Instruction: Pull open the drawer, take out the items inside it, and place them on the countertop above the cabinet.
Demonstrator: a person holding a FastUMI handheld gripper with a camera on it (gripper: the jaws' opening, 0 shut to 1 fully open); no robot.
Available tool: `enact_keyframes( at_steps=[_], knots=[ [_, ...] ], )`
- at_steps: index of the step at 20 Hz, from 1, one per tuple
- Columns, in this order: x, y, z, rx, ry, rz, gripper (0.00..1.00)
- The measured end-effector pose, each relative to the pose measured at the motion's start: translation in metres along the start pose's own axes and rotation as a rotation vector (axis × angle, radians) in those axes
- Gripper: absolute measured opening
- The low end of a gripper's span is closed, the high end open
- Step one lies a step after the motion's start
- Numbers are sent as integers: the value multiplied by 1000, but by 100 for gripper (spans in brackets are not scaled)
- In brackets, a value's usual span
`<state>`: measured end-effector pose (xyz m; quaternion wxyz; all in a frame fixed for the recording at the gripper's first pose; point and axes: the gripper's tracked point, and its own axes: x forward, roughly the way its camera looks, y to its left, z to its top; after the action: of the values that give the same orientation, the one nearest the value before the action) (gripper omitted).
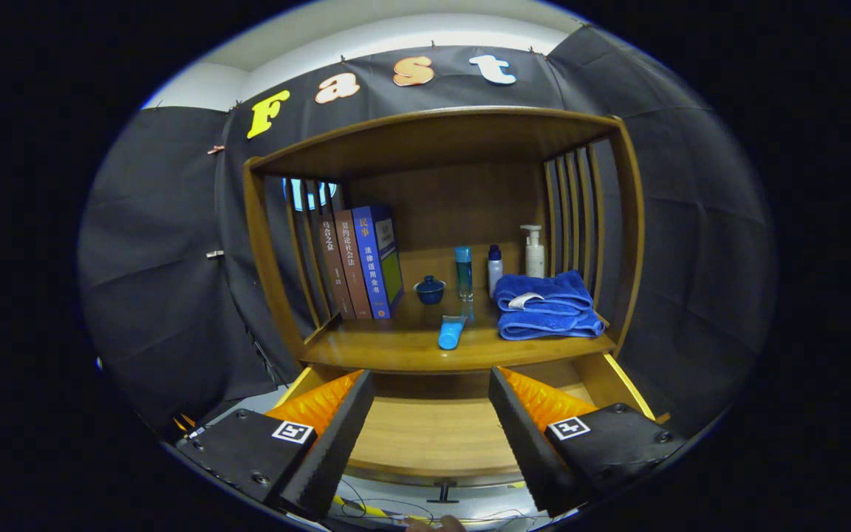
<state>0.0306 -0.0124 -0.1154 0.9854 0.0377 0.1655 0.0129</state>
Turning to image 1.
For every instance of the white pump bottle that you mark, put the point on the white pump bottle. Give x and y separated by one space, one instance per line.
534 257

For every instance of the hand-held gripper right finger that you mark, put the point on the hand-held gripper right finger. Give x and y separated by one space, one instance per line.
525 443

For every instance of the wooden drawer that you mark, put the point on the wooden drawer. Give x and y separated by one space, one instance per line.
433 436

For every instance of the dark brown book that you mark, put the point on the dark brown book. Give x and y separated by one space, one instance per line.
335 273

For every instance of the wooden cabinet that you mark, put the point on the wooden cabinet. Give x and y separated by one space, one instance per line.
455 199

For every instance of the black backdrop cloth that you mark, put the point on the black backdrop cloth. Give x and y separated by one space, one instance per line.
152 281

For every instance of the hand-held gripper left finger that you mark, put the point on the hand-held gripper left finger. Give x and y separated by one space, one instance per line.
337 443

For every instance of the wooden countertop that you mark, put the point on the wooden countertop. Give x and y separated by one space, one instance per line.
396 343

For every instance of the teal glass bottle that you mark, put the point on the teal glass bottle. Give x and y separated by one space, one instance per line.
463 273

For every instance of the reddish brown book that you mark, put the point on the reddish brown book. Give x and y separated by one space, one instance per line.
354 270

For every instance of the blue tube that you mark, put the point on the blue tube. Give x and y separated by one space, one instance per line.
451 334

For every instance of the blue lidded teacup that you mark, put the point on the blue lidded teacup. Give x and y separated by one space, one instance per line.
430 292

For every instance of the blue book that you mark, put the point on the blue book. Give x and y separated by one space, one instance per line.
377 262

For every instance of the small white blue-capped bottle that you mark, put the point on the small white blue-capped bottle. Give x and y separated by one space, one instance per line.
495 273

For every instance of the blue folded towel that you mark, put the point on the blue folded towel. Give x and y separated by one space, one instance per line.
551 314

